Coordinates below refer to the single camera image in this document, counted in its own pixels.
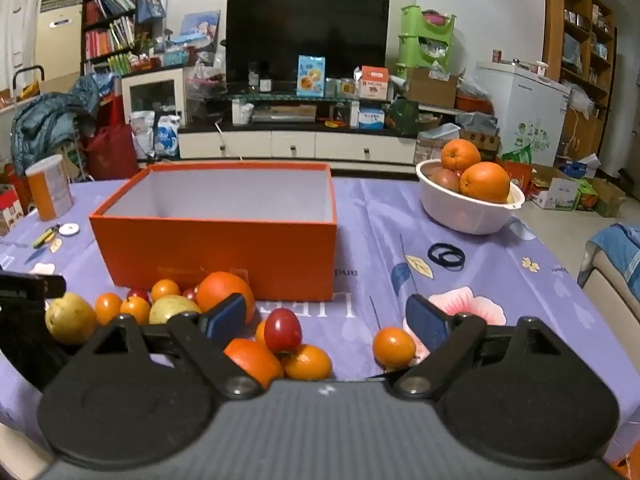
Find white and blue bag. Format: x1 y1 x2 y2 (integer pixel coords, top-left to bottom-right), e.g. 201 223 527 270
156 114 181 157

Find white television stand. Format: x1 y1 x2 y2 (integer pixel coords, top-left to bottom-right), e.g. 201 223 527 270
177 91 421 166

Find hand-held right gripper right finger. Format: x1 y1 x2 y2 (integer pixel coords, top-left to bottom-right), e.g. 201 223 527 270
390 294 563 403

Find reddish brown fruit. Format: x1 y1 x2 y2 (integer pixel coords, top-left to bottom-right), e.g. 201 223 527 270
430 167 463 193

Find large orange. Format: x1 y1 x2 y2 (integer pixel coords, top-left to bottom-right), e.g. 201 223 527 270
196 271 256 326
441 139 482 173
223 338 285 390
459 161 511 204

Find green and white carton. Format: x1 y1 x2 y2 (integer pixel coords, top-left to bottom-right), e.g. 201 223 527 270
532 177 581 211

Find red shopping bag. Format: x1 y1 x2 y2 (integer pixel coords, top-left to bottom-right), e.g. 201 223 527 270
82 95 138 181

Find green plastic rack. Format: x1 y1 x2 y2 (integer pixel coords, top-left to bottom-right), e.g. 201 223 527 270
396 5 457 86

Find dark green gift bag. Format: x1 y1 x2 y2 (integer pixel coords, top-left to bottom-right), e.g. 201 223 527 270
387 99 420 137

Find rows of shelved books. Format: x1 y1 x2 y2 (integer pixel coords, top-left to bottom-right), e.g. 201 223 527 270
84 0 138 73

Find wooden shelf cabinet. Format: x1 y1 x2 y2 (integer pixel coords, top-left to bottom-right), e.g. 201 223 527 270
542 0 618 161

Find purple floral tablecloth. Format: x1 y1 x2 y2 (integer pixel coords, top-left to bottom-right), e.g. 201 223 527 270
0 162 633 468

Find red patterned box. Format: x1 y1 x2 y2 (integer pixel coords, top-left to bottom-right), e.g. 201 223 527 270
0 185 26 233

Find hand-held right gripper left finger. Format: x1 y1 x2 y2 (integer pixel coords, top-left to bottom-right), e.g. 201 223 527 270
82 294 263 401

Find orange cardboard box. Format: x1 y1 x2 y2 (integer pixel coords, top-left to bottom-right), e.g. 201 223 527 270
89 161 338 302

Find black television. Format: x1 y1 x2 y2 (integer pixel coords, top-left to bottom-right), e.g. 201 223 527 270
226 0 391 86

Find orange and white canister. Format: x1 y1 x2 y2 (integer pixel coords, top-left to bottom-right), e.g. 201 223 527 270
25 154 75 222

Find dark bookshelf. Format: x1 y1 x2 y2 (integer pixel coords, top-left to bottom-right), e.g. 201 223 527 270
80 0 168 77

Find blue tote bag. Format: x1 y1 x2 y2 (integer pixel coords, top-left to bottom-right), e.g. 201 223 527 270
136 0 166 23

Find white plastic colander bowl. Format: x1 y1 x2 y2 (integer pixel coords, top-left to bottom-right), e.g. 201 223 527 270
415 159 527 236

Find white plastic bag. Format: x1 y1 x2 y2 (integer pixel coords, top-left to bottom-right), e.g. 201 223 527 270
130 110 156 158

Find blue cloth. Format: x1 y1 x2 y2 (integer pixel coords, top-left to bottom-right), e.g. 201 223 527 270
580 222 640 286

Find yellow lemon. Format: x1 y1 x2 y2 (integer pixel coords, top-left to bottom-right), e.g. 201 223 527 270
45 292 98 346

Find orange and white carton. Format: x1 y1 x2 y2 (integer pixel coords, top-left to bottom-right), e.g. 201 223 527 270
359 66 389 100

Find white chest freezer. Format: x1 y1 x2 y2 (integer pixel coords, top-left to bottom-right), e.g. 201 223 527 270
475 60 571 166

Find beige standing air conditioner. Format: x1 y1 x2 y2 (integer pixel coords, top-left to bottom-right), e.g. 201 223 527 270
35 0 83 81

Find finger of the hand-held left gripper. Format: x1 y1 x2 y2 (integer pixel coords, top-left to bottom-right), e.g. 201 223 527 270
0 272 67 307

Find white glass-door cabinet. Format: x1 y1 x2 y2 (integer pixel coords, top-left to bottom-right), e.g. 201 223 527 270
121 67 187 128

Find blue snack packet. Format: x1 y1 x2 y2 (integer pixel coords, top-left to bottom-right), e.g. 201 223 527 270
296 55 327 98

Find open cardboard box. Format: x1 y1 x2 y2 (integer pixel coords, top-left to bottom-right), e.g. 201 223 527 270
575 177 626 218

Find brown cardboard box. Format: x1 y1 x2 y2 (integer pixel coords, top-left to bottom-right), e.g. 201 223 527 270
406 67 458 108

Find blue padded jacket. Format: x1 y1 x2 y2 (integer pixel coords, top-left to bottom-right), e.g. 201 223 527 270
10 72 116 176

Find beige sofa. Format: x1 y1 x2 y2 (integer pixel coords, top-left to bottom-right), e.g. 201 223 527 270
582 252 640 321

